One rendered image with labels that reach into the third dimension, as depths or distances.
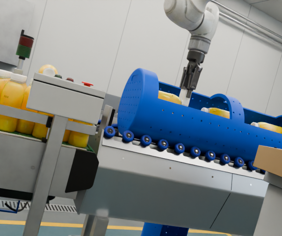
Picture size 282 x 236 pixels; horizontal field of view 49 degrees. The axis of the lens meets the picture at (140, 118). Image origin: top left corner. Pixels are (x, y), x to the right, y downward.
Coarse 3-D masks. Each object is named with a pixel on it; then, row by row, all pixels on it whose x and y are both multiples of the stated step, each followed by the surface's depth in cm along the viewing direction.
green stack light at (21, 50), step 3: (18, 45) 142; (21, 45) 142; (18, 48) 142; (21, 48) 142; (24, 48) 142; (27, 48) 143; (30, 48) 144; (18, 51) 142; (21, 51) 142; (24, 51) 142; (27, 51) 143; (30, 51) 145; (15, 54) 143; (18, 54) 142; (21, 54) 142; (24, 54) 143; (27, 54) 143; (24, 57) 144; (27, 57) 144
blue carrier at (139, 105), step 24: (144, 72) 120; (144, 96) 114; (192, 96) 146; (216, 96) 142; (120, 120) 131; (144, 120) 116; (168, 120) 118; (192, 120) 121; (216, 120) 125; (240, 120) 129; (264, 120) 162; (192, 144) 127; (216, 144) 128; (240, 144) 131; (264, 144) 134
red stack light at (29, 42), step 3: (21, 36) 142; (21, 39) 142; (24, 39) 142; (27, 39) 142; (30, 39) 143; (18, 42) 143; (21, 42) 142; (24, 42) 142; (27, 42) 142; (30, 42) 143; (33, 42) 145; (24, 45) 142; (27, 45) 142; (30, 45) 144
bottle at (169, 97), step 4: (160, 92) 129; (164, 92) 130; (160, 96) 128; (164, 96) 128; (168, 96) 129; (172, 96) 130; (176, 96) 131; (168, 100) 129; (172, 100) 130; (176, 100) 130; (180, 100) 132
